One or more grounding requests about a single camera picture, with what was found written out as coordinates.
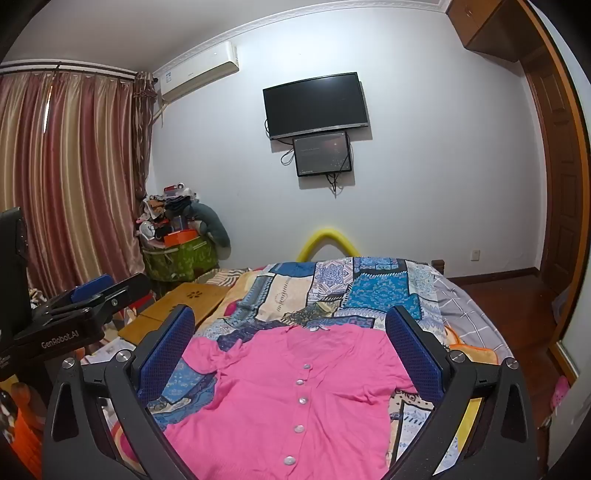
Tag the pink slipper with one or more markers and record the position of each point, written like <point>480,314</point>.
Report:
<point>559,392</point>

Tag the wooden lap desk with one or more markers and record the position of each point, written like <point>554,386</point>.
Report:
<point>184,300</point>

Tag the brown patterned side curtain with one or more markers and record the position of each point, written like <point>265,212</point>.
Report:
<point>143,161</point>

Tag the patchwork patterned blanket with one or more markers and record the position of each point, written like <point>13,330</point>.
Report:
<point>286,295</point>

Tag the grey checked bed sheet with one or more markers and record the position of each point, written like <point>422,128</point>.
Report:
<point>471,309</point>

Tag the striped pink gold curtain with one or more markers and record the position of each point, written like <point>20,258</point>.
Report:
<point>69,175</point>

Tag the brown wooden door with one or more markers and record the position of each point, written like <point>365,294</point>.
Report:
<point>558,175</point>

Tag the orange yellow fleece blanket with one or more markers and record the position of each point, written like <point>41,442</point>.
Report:
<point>480,353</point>

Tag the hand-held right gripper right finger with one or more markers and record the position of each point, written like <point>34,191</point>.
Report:
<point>415,360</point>

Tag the small black wall monitor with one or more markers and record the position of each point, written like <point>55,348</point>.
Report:
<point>323,154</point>

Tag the curtain rod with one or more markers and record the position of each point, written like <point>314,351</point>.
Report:
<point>69,69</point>

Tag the yellow foam tube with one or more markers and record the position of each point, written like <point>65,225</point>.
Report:
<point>323,233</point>

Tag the white air conditioner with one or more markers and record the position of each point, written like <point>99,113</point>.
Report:
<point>198,69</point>

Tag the wooden bed post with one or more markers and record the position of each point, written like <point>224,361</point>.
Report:
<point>438,266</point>

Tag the pink buttoned cardigan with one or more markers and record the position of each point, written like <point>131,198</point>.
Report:
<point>295,392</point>

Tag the striped cloth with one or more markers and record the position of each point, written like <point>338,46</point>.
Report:
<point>221,276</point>

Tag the orange box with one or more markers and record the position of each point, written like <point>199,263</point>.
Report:
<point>180,237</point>

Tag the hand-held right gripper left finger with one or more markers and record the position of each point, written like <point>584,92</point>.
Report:
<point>166,355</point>

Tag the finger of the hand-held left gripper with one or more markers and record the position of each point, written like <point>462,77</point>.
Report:
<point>127,290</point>
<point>92,288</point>

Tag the grey plush toy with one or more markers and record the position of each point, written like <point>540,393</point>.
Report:
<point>214,224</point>

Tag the orange plastic basket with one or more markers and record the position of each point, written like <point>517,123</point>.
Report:
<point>30,443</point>

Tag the brown wooden overhead cabinet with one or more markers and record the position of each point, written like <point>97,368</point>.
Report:
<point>494,27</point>

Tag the green patterned fabric bin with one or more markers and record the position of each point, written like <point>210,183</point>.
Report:
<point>180,261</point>

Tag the black wall television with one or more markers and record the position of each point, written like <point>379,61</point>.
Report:
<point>316,105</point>

